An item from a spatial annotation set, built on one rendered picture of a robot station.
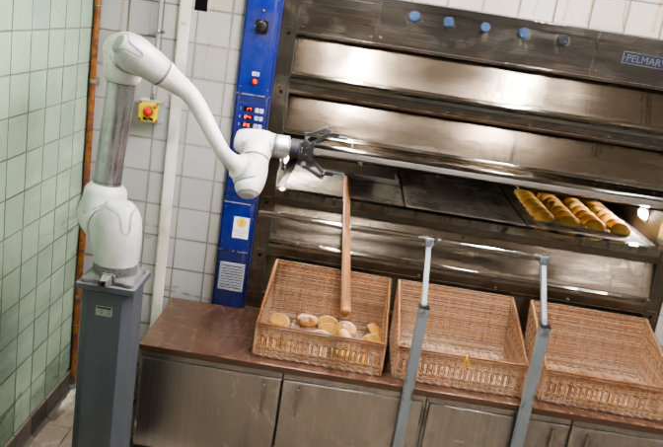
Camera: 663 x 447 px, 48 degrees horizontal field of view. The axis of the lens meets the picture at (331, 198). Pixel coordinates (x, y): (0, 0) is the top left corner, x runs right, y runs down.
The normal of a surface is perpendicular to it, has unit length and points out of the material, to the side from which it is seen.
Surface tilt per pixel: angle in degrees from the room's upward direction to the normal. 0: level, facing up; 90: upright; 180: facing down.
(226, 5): 90
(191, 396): 90
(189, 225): 90
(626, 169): 70
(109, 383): 90
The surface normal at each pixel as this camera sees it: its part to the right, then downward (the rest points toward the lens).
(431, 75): 0.00, -0.10
